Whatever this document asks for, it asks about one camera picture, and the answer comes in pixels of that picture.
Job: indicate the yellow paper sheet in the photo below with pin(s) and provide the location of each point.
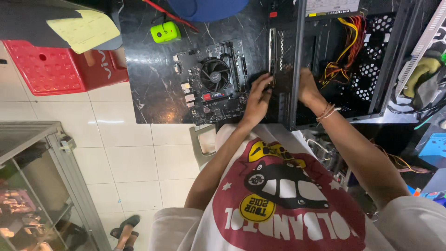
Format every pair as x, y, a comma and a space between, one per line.
83, 31

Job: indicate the person's right hand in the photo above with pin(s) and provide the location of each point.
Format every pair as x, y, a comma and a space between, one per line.
309, 92

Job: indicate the person's left hand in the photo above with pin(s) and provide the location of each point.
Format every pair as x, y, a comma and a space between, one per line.
256, 104

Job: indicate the person's right fingers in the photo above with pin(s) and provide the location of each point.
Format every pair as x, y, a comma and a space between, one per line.
305, 78

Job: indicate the glass display cabinet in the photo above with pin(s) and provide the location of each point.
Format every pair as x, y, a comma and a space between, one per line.
38, 195

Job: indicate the black sandal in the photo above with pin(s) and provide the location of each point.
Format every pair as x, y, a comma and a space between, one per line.
129, 221

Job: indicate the yellow green cloth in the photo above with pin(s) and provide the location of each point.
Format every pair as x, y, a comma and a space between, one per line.
420, 73

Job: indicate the black computer motherboard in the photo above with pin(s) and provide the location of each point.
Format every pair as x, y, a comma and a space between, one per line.
195, 104

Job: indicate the lime green small device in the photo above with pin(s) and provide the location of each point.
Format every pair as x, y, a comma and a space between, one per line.
166, 33

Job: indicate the white red printed shirt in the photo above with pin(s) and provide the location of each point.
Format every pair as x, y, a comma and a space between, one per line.
289, 202

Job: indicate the person's left fingers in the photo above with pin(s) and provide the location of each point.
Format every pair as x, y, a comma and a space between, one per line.
262, 83

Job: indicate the heap of metal hardware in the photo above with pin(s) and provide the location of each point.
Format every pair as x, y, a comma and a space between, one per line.
325, 157

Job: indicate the red plastic stool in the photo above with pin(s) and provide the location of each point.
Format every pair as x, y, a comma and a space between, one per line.
48, 69

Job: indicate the blue box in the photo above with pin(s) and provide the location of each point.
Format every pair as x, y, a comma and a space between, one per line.
433, 150

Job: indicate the grey plastic chair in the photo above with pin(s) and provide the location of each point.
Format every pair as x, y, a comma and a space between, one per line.
200, 146

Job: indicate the black round cooler fan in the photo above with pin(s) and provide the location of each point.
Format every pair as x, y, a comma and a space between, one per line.
215, 75

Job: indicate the black computer case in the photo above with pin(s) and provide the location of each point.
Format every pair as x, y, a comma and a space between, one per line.
348, 101

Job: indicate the grey power supply unit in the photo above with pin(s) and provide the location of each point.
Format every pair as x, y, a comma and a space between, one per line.
331, 6

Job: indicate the blue plastic stool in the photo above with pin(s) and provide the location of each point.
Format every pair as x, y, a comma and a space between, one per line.
207, 8

